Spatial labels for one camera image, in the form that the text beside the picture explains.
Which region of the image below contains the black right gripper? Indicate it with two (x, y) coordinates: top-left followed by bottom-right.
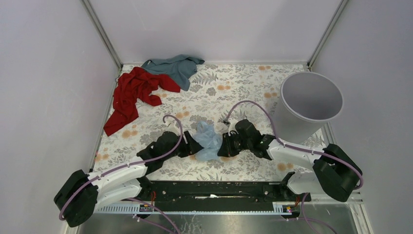
(217, 131), (252, 157)

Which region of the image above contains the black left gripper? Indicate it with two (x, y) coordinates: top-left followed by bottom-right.
(162, 130), (203, 161)

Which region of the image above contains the light blue plastic trash bag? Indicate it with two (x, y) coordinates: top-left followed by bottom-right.
(193, 121), (223, 162)

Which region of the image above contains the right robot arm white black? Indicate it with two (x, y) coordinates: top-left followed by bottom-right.
(217, 119), (362, 202)

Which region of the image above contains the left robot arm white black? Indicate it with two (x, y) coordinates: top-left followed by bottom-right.
(54, 131), (203, 227)

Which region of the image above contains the grey trash bin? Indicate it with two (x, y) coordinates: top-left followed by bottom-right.
(273, 72), (344, 143)

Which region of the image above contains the floral patterned table mat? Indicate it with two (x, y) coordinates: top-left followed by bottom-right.
(93, 64), (307, 181)

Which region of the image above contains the grey-blue cloth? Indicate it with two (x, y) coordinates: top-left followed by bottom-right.
(141, 54), (205, 91)

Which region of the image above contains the red cloth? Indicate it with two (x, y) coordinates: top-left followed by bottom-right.
(103, 67), (181, 136)

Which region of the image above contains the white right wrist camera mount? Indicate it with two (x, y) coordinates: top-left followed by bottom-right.
(223, 118), (238, 136)

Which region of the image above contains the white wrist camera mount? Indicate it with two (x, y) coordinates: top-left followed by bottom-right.
(167, 121), (187, 144)
(223, 118), (238, 136)

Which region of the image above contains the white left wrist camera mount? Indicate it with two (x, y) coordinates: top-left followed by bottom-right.
(167, 121), (187, 144)

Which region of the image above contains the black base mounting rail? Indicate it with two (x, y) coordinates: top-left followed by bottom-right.
(137, 177), (311, 212)

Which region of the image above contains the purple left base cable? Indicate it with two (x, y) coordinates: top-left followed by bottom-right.
(126, 197), (181, 234)

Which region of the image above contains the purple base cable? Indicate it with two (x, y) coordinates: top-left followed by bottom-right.
(126, 197), (181, 234)
(292, 193), (338, 234)

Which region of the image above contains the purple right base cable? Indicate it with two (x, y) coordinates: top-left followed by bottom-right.
(292, 193), (338, 234)

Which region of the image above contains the left aluminium corner frame post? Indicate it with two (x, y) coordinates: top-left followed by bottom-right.
(80, 0), (123, 73)

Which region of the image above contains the aluminium corner frame post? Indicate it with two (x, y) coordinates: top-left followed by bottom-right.
(307, 0), (350, 71)
(80, 0), (123, 73)

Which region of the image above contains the right aluminium corner frame post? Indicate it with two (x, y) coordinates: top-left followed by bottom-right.
(307, 0), (350, 71)

